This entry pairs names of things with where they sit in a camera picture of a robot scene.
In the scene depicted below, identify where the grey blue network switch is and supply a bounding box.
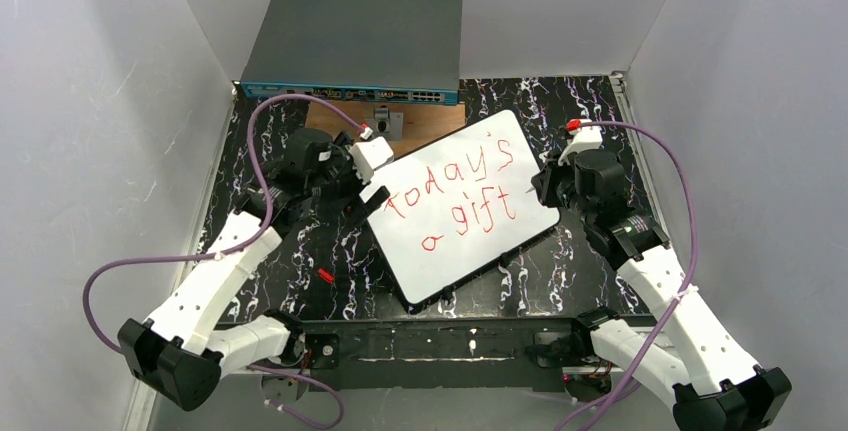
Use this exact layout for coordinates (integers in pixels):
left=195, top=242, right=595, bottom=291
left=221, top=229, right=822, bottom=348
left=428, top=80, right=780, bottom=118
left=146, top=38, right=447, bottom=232
left=239, top=0, right=463, bottom=106

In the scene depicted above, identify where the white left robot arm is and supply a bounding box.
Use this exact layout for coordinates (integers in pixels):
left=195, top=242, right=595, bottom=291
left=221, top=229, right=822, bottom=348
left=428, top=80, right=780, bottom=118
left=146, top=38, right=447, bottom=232
left=118, top=128, right=393, bottom=411

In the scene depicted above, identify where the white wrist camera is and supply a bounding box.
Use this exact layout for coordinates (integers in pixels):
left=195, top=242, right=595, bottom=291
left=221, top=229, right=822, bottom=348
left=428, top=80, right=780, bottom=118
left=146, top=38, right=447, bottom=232
left=557, top=119, right=602, bottom=166
left=349, top=125, right=394, bottom=184

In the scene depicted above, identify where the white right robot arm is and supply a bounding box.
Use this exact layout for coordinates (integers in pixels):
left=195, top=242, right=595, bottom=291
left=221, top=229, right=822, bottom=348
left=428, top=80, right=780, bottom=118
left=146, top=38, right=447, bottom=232
left=531, top=149, right=792, bottom=430

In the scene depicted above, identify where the aluminium frame rail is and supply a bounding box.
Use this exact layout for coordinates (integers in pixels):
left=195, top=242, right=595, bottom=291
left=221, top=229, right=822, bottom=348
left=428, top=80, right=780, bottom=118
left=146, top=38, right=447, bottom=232
left=122, top=328, right=757, bottom=431

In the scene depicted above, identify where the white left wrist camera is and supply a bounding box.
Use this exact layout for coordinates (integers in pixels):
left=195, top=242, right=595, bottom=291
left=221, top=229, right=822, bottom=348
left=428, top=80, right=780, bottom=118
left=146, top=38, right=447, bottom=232
left=349, top=125, right=394, bottom=184

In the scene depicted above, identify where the grey metal clamp bracket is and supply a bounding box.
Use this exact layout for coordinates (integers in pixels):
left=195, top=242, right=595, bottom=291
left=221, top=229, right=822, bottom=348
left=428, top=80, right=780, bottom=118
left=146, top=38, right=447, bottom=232
left=367, top=105, right=404, bottom=141

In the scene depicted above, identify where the red marker cap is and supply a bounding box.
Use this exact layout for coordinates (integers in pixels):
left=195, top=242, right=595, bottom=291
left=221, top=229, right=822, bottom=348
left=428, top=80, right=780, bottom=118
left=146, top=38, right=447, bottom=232
left=318, top=268, right=336, bottom=284

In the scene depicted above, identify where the white whiteboard black frame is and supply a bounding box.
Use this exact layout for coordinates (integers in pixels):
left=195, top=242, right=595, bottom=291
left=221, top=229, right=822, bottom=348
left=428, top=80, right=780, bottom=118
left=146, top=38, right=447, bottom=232
left=361, top=110, right=561, bottom=307

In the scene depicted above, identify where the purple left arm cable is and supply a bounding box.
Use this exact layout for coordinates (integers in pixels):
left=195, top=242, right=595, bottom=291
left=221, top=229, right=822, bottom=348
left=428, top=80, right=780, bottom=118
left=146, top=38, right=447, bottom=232
left=82, top=93, right=374, bottom=429

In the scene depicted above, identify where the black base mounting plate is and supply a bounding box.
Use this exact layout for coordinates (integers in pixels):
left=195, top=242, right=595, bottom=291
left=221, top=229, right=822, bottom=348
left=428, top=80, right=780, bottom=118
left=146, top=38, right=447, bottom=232
left=241, top=315, right=641, bottom=395

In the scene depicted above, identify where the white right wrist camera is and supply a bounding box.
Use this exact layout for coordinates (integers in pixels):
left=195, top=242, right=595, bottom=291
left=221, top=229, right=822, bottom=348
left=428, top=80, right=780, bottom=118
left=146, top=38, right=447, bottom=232
left=557, top=119, right=602, bottom=166

